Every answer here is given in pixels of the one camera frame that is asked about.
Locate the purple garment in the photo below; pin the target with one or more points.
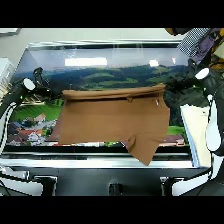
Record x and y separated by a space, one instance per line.
208 45

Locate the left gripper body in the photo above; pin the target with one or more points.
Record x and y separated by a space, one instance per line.
53 93

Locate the cream garment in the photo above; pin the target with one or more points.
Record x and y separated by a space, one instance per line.
196 133

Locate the checked garment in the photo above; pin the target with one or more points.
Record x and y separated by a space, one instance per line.
193 41

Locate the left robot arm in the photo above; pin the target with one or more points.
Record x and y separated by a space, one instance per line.
10 100

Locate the silver frame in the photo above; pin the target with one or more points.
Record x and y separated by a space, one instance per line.
100 162

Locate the heap of clothes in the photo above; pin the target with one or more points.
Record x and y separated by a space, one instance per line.
216 60

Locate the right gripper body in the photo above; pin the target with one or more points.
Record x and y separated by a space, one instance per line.
173 85

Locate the brown shorts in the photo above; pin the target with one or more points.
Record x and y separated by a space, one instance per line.
113 120

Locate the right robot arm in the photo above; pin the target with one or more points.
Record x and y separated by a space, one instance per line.
213 130

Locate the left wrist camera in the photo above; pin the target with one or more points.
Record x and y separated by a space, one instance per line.
39 75

